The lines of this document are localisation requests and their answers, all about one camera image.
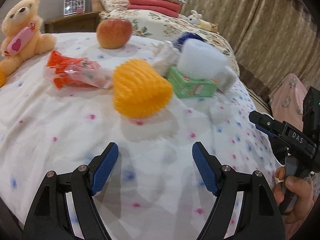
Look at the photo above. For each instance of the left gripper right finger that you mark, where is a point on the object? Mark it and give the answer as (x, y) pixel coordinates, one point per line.
(259, 215)

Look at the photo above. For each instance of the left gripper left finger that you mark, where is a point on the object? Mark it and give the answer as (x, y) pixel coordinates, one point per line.
(48, 217)

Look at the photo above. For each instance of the green milk carton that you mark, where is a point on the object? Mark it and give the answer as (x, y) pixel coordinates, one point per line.
(185, 87)

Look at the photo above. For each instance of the white foam fruit net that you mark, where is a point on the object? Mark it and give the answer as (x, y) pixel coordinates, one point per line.
(200, 60)

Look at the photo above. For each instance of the orange clear plastic wrapper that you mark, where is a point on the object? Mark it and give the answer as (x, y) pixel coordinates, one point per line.
(68, 71)

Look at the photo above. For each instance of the orange foam fruit net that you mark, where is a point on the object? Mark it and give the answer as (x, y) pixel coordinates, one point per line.
(139, 91)

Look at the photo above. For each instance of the blue plastic wrapper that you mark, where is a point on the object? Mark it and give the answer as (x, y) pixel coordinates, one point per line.
(179, 42)

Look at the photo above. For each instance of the person's right hand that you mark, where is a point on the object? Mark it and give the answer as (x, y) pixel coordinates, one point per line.
(303, 190)

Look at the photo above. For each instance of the pink heart cloth cover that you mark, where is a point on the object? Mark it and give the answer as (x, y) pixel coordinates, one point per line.
(286, 100)

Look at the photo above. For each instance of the white floral bedsheet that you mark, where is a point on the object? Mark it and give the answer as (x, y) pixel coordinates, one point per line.
(155, 190)

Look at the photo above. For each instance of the beige patterned curtain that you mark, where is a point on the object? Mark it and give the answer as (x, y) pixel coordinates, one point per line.
(270, 38)

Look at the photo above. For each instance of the yellow brown plush toy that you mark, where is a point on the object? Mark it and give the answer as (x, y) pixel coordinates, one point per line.
(209, 26)

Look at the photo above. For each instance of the small orange foam net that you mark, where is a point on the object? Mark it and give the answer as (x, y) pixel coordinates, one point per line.
(2, 78)

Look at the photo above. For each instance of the white rabbit plush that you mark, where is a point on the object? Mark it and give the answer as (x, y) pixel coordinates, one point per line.
(195, 18)

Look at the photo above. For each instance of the beige teddy bear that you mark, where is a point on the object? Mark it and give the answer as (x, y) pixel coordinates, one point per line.
(23, 39)

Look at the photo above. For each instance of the red yellow apple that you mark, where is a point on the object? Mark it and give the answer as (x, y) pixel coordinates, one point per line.
(113, 33)

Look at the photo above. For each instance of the floral quilt bed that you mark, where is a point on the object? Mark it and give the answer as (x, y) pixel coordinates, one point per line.
(157, 26)

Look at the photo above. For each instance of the folded red blanket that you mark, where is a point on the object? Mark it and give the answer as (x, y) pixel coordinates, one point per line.
(162, 6)

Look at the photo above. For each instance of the wooden nightstand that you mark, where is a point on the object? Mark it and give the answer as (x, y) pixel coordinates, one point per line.
(78, 23)

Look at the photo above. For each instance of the floral cream pillow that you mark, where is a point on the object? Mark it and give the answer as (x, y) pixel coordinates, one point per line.
(110, 5)

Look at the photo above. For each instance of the photo grid frame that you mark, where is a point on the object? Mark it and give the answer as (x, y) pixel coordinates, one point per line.
(71, 7)

